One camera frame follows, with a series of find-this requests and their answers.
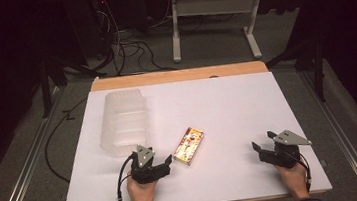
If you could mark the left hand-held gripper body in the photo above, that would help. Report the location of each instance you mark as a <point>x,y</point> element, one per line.
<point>147,174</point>

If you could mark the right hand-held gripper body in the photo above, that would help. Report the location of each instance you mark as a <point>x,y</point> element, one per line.
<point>284,151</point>

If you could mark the person's left hand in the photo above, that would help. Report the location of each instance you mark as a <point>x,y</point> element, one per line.
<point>142,196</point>

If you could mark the person's right hand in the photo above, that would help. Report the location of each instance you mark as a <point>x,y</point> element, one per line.
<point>293,179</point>

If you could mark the red and yellow snack box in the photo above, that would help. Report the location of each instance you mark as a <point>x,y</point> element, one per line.
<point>189,146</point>

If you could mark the translucent plastic container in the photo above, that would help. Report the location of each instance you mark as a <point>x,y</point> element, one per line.
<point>123,123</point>

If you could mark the white table cover sheet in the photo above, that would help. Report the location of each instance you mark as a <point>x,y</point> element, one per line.
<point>228,115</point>

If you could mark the black metal stand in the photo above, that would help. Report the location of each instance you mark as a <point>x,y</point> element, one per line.
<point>45,91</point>
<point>318,69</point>

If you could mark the metal floor rail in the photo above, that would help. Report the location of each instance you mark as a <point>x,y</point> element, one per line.
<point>341,140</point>
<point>26,166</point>

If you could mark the white metal desk frame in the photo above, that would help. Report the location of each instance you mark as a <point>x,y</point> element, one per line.
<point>217,6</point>

